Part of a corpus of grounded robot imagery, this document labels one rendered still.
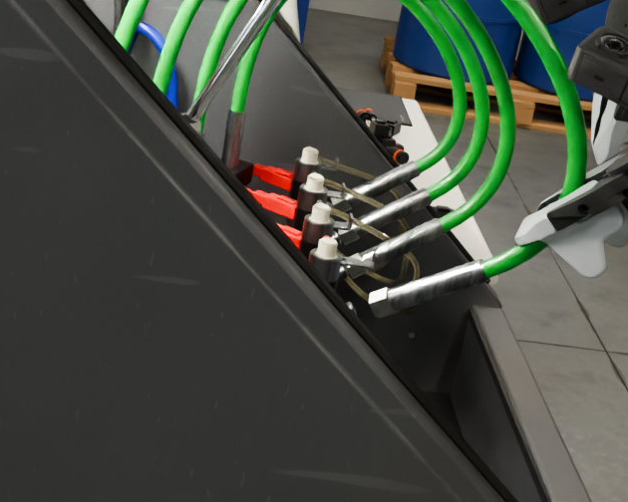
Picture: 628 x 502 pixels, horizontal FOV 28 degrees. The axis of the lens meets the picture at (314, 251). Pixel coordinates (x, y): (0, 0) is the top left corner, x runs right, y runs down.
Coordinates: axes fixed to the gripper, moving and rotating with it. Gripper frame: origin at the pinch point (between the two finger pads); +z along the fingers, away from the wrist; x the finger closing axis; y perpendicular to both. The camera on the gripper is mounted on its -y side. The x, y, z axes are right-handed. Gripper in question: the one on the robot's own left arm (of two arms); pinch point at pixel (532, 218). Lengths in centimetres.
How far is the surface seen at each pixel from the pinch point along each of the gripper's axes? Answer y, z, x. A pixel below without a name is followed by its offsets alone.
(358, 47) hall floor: -46, 362, 459
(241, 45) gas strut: -20.0, -9.1, -25.2
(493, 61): -10.7, 6.5, 17.3
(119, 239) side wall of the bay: -15.4, -0.9, -33.0
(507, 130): -4.9, 9.5, 17.5
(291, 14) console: -27, 32, 29
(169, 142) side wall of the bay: -17.9, -5.8, -30.5
